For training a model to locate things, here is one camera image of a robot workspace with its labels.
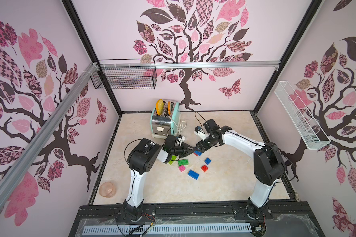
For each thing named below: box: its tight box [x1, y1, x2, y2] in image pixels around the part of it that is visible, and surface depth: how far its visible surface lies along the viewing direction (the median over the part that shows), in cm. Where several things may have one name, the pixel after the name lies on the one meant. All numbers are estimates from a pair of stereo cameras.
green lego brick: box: [178, 158, 189, 167], surface depth 93 cm
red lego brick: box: [200, 164, 209, 173], surface depth 90 cm
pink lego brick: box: [178, 164, 186, 173], surface depth 91 cm
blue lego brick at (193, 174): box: [187, 169, 200, 181], surface depth 88 cm
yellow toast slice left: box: [155, 98, 165, 116], surface depth 99 cm
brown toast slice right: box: [167, 100, 172, 117], surface depth 97 cm
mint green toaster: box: [150, 100, 181, 139], surface depth 97 cm
